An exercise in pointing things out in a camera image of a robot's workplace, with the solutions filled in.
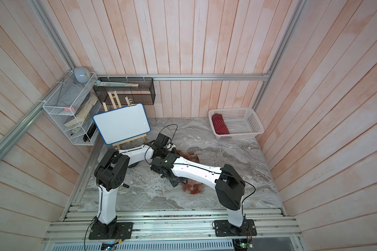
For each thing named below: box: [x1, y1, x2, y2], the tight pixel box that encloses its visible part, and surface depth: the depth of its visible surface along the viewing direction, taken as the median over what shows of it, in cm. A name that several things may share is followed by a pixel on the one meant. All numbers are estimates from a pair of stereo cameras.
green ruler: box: [94, 79, 140, 87], surface depth 91 cm
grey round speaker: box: [73, 66, 91, 84], surface depth 84 cm
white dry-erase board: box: [92, 103, 151, 146], surface depth 92 cm
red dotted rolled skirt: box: [211, 113, 231, 135], surface depth 113 cm
